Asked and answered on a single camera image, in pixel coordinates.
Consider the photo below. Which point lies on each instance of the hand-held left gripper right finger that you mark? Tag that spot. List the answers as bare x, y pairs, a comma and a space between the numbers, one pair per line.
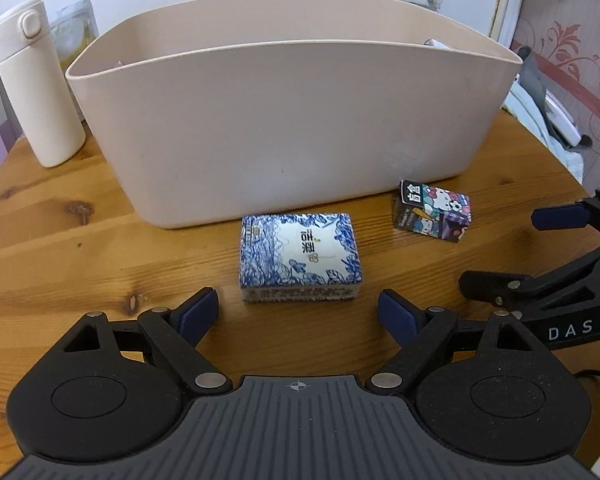
397, 312

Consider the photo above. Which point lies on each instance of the clear plastic snack bag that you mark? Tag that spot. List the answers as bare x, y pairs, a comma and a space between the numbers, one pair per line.
72, 30

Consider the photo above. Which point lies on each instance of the white device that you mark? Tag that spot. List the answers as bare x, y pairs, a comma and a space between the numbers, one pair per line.
562, 120

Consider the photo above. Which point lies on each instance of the cartoon printed small box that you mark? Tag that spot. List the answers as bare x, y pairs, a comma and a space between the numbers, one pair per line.
432, 210

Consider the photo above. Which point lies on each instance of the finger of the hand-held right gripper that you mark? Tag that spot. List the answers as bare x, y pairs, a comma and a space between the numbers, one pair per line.
560, 216
500, 285

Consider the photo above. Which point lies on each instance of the cream door frame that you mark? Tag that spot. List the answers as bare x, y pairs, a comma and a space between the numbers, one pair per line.
510, 5

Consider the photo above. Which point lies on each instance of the white thermos bottle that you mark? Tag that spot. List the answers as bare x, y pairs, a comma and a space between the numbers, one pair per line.
35, 90

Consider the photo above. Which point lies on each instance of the beige plastic basket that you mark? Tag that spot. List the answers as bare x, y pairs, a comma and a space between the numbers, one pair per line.
290, 125

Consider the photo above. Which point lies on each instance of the blue floral tissue pack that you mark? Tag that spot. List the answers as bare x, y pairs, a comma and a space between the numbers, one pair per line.
300, 255

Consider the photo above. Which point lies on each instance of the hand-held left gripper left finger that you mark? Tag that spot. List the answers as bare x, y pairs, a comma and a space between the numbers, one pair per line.
199, 310

